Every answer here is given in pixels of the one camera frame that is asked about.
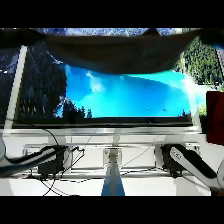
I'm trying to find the silver frame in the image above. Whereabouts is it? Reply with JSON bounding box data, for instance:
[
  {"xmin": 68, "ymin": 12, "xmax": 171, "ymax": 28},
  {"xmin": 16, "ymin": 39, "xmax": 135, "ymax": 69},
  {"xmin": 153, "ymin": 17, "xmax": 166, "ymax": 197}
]
[{"xmin": 0, "ymin": 124, "xmax": 214, "ymax": 197}]

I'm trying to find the dark brown garment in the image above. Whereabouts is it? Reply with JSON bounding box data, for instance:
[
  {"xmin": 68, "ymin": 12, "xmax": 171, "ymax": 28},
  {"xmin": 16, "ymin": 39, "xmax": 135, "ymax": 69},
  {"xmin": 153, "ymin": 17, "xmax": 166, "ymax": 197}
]
[{"xmin": 19, "ymin": 28, "xmax": 214, "ymax": 75}]

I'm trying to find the red garment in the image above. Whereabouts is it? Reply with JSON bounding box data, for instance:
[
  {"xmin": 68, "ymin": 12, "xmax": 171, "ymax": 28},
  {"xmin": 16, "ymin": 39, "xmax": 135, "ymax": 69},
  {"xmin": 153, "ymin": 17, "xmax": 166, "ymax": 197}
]
[{"xmin": 205, "ymin": 90, "xmax": 224, "ymax": 146}]

